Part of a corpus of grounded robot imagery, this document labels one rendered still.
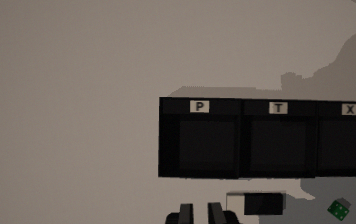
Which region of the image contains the black rack of three bins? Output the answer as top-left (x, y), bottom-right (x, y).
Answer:
top-left (158, 97), bottom-right (356, 179)

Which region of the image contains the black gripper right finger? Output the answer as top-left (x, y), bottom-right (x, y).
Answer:
top-left (208, 202), bottom-right (241, 224)

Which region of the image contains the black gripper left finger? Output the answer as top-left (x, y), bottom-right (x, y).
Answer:
top-left (165, 203), bottom-right (193, 224)

